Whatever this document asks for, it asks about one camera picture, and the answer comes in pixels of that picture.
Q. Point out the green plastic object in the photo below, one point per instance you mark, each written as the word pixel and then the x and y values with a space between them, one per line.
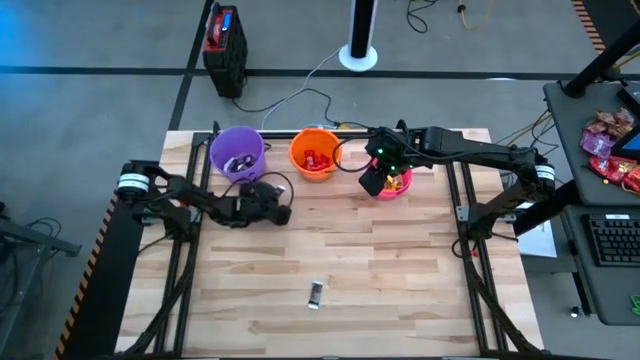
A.
pixel 636 305

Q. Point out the dark grey side desk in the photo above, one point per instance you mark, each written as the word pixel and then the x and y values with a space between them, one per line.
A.
pixel 570 140

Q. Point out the pink pumpkin-face bucket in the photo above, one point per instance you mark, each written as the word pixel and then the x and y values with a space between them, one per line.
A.
pixel 406 187

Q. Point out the red candy bag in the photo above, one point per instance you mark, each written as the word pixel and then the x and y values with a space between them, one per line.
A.
pixel 612 170

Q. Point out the purple candy bag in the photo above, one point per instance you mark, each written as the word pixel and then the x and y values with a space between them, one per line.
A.
pixel 597 143

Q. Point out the black diagonal frame beam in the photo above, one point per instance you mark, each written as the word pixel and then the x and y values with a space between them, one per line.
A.
pixel 600 60
pixel 547 207

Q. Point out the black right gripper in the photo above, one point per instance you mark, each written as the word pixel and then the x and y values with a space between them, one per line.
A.
pixel 380 160

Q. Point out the black tablet screen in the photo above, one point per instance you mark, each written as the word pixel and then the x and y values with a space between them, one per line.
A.
pixel 629 145

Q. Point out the grey power strip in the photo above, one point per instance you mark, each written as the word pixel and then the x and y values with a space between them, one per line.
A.
pixel 322 126

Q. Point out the purple pumpkin-face bucket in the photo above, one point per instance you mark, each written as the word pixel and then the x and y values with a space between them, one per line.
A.
pixel 225 140

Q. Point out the black keyboard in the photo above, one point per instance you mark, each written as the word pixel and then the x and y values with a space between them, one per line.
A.
pixel 615 240

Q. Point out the dark brown Hershey's candy bar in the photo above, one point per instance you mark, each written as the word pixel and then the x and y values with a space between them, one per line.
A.
pixel 247 161
pixel 315 295
pixel 232 164

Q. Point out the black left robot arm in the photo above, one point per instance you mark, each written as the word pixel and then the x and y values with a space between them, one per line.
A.
pixel 200 200

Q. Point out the yellow Sour Patch candy bag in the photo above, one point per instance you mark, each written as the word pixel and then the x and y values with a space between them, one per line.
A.
pixel 394 182

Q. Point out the red KitKat candy bar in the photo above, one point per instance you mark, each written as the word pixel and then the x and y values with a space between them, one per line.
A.
pixel 309 159
pixel 322 162

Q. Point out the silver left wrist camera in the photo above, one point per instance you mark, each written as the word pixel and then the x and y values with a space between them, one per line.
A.
pixel 280 190

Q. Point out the brown candy wrappers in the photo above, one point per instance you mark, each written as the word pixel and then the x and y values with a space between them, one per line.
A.
pixel 610 121

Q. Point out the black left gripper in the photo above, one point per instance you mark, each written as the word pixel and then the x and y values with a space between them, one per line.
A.
pixel 252 211

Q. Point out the red and black case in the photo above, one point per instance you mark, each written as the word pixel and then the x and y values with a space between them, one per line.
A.
pixel 225 55

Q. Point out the grey metal stand leg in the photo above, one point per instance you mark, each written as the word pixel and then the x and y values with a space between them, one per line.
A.
pixel 40 240

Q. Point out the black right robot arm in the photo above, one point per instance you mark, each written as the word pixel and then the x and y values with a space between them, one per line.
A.
pixel 475 150

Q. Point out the orange pumpkin-face bucket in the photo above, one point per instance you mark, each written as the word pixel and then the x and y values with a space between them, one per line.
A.
pixel 300 145

